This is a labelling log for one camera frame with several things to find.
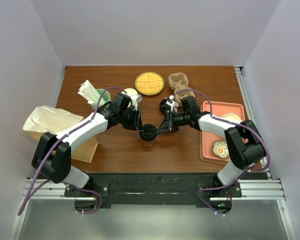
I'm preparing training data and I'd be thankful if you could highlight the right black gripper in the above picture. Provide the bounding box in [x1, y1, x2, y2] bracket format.
[156, 110, 189, 136]

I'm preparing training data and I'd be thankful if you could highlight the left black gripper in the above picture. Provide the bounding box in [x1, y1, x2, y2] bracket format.
[119, 107, 144, 132]

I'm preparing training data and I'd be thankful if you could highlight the black coffee cup lid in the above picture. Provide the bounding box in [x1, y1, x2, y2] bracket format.
[139, 124, 157, 142]

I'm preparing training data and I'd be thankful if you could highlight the brown paper coffee cup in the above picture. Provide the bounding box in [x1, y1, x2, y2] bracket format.
[143, 140, 154, 146]

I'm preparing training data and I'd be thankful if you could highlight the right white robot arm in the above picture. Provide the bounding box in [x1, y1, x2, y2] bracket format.
[156, 95, 270, 197]

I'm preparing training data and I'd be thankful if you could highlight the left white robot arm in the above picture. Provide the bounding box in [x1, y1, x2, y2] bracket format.
[31, 93, 144, 196]

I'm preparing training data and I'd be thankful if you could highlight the stack of black lids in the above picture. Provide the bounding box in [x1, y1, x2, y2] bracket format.
[159, 98, 171, 114]

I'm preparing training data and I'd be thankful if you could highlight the stack of paper cups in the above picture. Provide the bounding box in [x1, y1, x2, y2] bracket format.
[121, 88, 139, 110]

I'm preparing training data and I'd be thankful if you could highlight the cardboard cup carrier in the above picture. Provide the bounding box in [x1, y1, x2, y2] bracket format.
[168, 72, 195, 106]

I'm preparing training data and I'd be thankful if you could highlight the yellow woven coaster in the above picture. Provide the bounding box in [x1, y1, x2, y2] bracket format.
[134, 72, 165, 96]

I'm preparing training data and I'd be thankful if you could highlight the green straw holder cup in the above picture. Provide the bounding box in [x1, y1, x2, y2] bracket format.
[90, 88, 112, 111]

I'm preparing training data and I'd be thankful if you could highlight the pink plastic tray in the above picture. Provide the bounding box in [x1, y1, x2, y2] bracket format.
[199, 101, 245, 165]

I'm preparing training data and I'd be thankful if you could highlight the floral patterned small dish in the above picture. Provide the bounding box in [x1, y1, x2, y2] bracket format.
[212, 139, 230, 159]

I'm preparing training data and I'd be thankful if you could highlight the white wrapped straws bundle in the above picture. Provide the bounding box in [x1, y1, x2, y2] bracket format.
[77, 80, 100, 104]

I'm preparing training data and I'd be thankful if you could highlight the white square bowl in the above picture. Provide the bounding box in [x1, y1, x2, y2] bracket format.
[221, 112, 243, 123]

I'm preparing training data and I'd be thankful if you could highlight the brown paper bag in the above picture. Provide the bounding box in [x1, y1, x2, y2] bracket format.
[22, 105, 98, 163]

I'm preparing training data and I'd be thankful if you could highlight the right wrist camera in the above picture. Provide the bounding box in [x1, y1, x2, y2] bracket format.
[166, 95, 179, 113]

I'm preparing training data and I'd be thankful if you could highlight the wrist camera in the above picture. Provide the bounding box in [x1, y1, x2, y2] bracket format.
[130, 94, 142, 105]
[166, 95, 179, 113]

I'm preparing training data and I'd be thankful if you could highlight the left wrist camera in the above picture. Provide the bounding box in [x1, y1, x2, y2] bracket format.
[130, 94, 142, 105]

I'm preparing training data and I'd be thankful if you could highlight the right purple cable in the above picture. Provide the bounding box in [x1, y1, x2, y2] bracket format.
[173, 89, 271, 216]

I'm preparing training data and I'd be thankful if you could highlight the aluminium frame rail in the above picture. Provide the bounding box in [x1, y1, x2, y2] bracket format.
[9, 179, 296, 240]

